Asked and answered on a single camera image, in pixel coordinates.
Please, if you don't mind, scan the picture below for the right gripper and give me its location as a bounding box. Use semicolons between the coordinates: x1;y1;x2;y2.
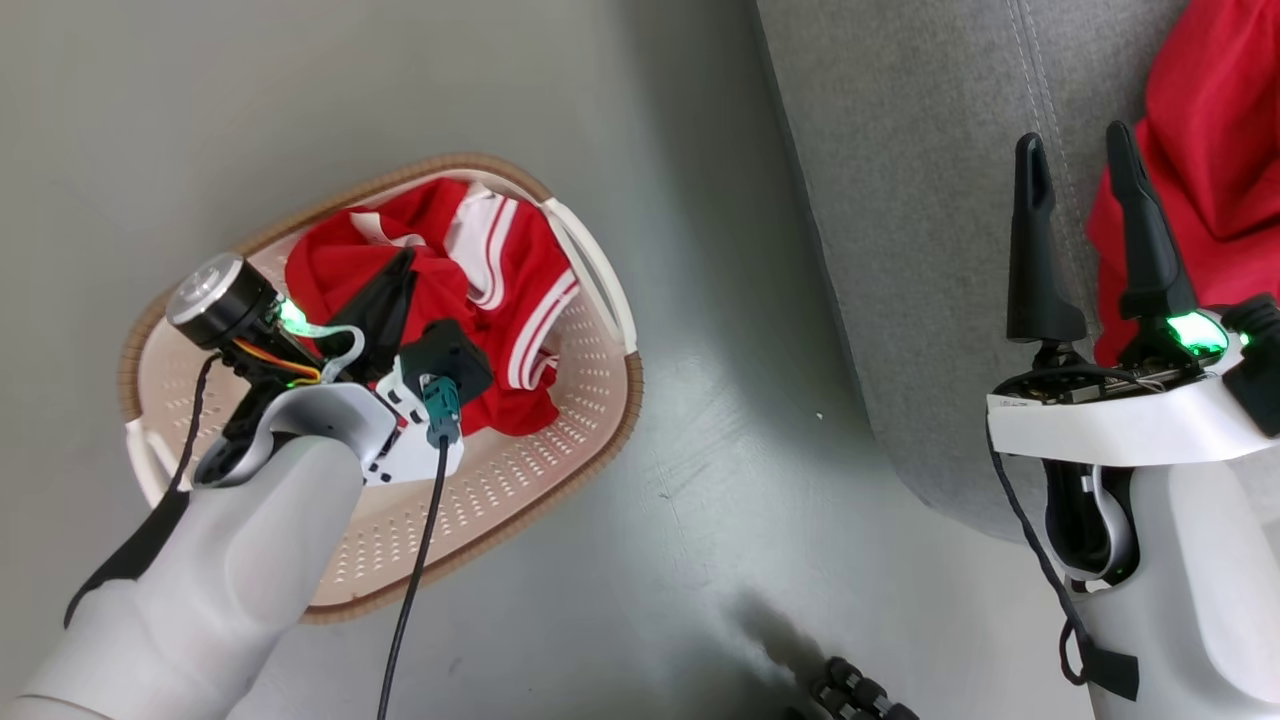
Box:
986;121;1267;467

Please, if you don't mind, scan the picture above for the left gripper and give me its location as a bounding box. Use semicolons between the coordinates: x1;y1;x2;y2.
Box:
164;247;419;491

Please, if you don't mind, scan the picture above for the red garment white striped trim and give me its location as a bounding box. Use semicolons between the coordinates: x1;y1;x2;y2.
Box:
285;178;582;437

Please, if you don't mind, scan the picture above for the plain red garment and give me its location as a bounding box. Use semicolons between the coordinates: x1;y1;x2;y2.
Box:
1087;0;1280;367

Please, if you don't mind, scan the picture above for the grey fabric sofa seat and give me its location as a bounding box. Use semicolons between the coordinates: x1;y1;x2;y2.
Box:
755;0;1280;546

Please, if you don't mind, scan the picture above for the beige perforated laundry basket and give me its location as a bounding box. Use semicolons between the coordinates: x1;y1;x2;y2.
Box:
118;152;644;626

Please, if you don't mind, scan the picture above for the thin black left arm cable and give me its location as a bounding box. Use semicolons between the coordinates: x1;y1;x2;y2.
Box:
64;352;221;629

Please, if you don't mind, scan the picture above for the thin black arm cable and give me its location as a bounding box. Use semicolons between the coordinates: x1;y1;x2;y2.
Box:
64;352;221;629
985;420;1141;703

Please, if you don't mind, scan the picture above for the black left camera cable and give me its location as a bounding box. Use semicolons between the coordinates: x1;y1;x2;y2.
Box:
376;435;452;720

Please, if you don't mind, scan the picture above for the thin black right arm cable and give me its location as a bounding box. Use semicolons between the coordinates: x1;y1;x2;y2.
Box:
985;420;1141;703

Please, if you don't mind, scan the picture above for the black corrugated cable conduit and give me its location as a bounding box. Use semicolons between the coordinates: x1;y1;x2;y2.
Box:
808;655;921;720

